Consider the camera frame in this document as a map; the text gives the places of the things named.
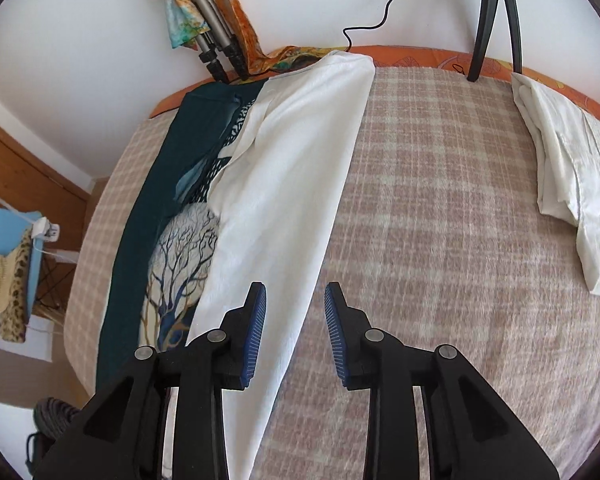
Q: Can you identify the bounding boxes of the grey striped shoe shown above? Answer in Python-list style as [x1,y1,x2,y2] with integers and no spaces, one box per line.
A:
[26,396,83,466]

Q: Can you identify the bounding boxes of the orange patterned scarf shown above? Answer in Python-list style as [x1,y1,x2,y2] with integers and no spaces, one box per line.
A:
[200,0,331,78]

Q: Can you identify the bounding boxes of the blue chair with clothes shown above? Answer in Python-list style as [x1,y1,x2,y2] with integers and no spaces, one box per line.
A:
[0,208,46,321]

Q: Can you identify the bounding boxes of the wire rack legs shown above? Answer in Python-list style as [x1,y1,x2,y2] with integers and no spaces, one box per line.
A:
[30,245,78,321]

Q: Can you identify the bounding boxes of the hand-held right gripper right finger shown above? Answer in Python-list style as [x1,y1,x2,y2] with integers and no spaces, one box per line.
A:
[324,281,563,480]

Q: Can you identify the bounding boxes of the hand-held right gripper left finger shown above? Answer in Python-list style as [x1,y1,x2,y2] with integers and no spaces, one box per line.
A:
[30,281,268,480]

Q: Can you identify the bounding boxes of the wooden door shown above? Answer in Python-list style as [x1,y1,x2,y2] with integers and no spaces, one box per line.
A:
[0,80,93,256]

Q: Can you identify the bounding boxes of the silver folded tripod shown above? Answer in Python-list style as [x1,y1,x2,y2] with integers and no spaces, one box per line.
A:
[162,0,251,83]

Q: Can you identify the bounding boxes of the black tripod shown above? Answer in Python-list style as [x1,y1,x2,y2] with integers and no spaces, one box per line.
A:
[467,0,523,83]

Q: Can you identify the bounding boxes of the pink plaid blanket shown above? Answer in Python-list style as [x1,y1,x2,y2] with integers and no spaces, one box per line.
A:
[62,65,600,480]

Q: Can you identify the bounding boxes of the white shirt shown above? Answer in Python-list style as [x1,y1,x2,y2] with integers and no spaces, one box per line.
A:
[510,72,600,303]

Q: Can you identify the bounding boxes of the teal tree-print cloth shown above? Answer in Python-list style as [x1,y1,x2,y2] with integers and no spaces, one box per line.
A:
[96,54,376,480]

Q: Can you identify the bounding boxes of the cream knitted cloth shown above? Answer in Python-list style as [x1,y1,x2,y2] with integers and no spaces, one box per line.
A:
[0,255,13,316]

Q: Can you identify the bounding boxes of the orange patterned bed sheet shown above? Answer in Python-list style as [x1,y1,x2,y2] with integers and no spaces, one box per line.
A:
[150,45,600,128]

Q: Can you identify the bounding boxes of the colourful knotted scarf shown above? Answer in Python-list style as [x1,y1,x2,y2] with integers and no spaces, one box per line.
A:
[135,0,211,51]

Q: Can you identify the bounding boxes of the black cable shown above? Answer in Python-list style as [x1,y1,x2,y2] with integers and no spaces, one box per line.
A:
[341,0,486,53]

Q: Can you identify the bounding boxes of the leopard print cloth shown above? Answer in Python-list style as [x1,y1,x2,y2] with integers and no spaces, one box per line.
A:
[0,227,36,343]

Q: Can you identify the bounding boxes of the white power adapter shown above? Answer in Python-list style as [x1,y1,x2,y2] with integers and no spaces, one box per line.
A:
[30,217,61,241]

